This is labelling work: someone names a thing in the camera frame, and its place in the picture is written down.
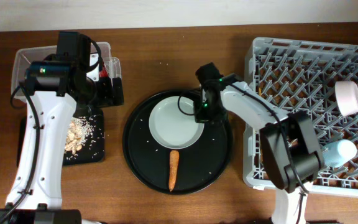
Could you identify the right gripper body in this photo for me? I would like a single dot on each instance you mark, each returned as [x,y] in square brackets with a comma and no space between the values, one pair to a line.
[207,112]

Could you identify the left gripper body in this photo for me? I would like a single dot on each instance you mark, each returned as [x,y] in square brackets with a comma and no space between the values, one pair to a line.
[104,96]

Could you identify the red sauce packet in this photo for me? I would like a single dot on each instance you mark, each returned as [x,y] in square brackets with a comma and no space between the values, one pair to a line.
[103,73]

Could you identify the grey plate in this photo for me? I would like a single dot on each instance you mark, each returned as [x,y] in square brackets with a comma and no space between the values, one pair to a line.
[171,124]

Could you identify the orange carrot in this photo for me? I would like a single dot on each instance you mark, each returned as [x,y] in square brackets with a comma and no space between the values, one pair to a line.
[174,160]

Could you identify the light blue cup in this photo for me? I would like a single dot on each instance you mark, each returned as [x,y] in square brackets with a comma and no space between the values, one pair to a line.
[337,153]

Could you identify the pink white bowl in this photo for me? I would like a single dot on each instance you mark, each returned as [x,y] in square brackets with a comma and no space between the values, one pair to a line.
[346,93]

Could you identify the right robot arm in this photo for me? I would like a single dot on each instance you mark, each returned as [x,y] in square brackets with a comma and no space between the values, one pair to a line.
[292,156]

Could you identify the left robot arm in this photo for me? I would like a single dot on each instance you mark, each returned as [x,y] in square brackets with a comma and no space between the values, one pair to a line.
[74,76]

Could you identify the grey dishwasher rack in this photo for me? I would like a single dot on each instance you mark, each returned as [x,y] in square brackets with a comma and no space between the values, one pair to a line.
[300,75]

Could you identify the food scraps and rice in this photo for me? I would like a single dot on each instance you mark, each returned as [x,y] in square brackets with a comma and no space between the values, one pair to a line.
[79,131]

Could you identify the black rectangular tray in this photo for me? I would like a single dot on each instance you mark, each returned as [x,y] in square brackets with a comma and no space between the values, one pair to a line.
[94,147]

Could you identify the round black tray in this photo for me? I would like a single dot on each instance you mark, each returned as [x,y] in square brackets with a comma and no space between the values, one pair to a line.
[199,165]

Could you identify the clear plastic bin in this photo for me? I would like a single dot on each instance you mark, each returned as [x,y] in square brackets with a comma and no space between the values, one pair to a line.
[24,57]

